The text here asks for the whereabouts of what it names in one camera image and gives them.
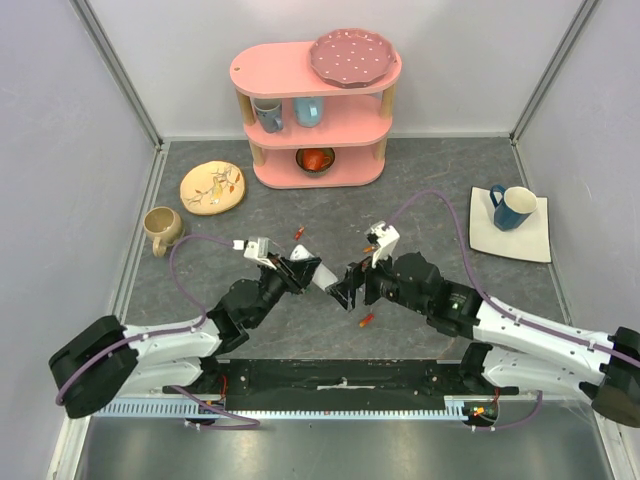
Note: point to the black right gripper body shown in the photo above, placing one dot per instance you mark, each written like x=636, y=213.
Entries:
x=358, y=282

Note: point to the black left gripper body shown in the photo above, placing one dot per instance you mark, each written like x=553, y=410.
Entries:
x=280, y=276

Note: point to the white remote control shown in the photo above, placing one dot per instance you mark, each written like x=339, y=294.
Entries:
x=323, y=277

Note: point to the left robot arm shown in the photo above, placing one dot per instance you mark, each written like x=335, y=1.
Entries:
x=109, y=359

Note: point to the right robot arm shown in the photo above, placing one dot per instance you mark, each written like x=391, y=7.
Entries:
x=509, y=348

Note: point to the red battery far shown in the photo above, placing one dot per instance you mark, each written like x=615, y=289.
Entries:
x=299, y=233

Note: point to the red orange battery near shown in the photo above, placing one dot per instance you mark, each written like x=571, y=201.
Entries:
x=366, y=320

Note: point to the red mug in bowl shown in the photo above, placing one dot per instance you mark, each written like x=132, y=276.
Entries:
x=315, y=160

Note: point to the yellow floral plate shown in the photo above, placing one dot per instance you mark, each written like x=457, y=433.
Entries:
x=212, y=188

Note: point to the dark bowl on shelf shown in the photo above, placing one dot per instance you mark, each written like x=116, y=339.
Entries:
x=298, y=158

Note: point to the beige mug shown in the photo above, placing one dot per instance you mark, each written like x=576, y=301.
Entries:
x=164, y=227

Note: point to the pink three-tier shelf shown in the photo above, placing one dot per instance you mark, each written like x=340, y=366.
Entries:
x=356, y=122

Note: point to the dark blue mug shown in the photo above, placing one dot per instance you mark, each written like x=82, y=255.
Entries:
x=512, y=206

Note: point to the white square plate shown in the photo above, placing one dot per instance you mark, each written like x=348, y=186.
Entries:
x=528, y=242

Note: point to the light blue mug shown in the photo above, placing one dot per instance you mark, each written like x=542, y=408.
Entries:
x=308, y=111

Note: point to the grey mug on shelf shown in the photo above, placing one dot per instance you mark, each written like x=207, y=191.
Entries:
x=269, y=114

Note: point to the pink dotted plate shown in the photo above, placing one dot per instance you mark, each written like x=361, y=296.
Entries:
x=352, y=57

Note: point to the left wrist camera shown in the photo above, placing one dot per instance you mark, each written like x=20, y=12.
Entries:
x=255, y=249

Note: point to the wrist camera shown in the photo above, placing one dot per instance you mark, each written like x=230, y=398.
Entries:
x=383, y=238
x=255, y=249

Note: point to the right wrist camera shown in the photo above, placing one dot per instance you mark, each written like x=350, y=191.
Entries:
x=383, y=238

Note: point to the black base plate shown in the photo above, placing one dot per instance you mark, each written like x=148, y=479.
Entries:
x=339, y=385

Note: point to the white cable duct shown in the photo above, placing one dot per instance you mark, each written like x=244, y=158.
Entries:
x=184, y=408

